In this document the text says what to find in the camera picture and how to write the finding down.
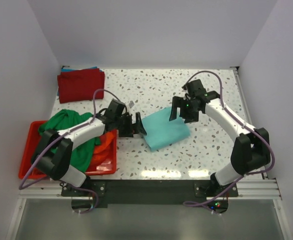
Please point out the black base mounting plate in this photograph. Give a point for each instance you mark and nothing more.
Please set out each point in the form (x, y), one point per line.
(141, 192)

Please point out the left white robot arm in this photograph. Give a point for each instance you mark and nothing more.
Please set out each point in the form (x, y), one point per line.
(52, 155)

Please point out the red plastic bin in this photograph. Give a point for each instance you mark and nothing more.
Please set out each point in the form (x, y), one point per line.
(107, 167)

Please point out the teal t shirt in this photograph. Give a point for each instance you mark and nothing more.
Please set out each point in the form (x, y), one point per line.
(160, 132)

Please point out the orange t shirt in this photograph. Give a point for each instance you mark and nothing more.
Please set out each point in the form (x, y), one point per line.
(103, 148)

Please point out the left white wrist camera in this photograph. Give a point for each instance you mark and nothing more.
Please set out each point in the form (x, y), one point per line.
(130, 105)

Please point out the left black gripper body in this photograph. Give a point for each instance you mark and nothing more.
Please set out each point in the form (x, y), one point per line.
(129, 125)

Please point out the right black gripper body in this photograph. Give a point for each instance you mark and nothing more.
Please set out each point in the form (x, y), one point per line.
(184, 108)

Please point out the folded dark red t shirt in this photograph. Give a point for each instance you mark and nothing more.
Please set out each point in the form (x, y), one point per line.
(81, 86)

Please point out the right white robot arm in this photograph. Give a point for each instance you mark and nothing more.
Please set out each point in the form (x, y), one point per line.
(250, 144)

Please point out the green t shirt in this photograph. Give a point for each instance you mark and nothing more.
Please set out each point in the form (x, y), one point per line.
(82, 155)

